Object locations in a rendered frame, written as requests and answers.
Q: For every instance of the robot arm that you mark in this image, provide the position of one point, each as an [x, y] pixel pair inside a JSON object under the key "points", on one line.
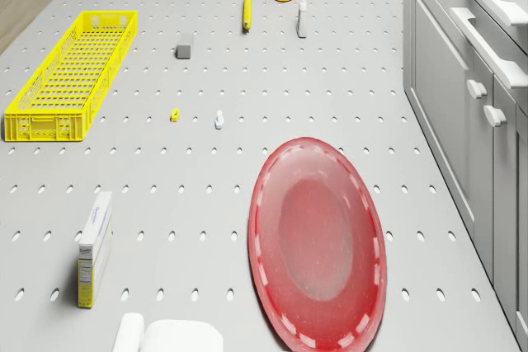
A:
{"points": [[181, 337]]}

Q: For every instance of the small yellow block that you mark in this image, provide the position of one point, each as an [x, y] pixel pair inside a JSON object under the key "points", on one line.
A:
{"points": [[175, 115]]}

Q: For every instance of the red plate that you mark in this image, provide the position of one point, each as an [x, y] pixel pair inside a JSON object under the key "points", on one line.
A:
{"points": [[317, 245]]}

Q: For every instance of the grey cube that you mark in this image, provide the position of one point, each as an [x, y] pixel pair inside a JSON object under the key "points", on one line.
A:
{"points": [[184, 50]]}

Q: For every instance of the small white bottle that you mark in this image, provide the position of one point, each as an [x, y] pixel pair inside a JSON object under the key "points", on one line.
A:
{"points": [[302, 22]]}

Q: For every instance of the banana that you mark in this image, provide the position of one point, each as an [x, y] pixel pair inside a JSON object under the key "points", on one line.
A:
{"points": [[247, 12]]}

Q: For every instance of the white cabinet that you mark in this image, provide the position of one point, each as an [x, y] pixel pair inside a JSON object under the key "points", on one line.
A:
{"points": [[449, 113]]}

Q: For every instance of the white and yellow box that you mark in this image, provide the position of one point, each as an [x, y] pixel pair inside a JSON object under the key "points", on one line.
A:
{"points": [[95, 245]]}

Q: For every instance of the yellow basket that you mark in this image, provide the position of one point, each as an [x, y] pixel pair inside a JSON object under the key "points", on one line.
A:
{"points": [[45, 125]]}

